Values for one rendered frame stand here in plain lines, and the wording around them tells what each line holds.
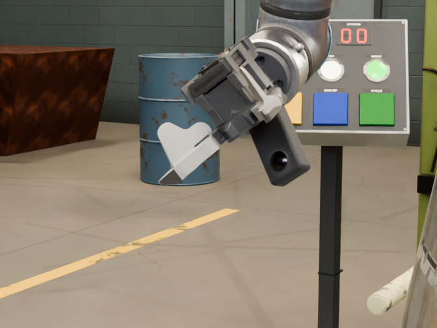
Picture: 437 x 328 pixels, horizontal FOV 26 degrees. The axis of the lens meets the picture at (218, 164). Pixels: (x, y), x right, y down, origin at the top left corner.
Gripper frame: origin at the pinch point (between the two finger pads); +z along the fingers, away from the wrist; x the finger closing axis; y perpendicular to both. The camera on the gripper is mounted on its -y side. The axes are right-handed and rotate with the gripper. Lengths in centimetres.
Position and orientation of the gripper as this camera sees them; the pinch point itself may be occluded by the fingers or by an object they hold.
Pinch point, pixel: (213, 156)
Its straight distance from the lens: 96.6
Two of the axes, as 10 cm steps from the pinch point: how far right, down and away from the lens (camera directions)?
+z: -3.5, 4.0, -8.5
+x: 7.1, -4.8, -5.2
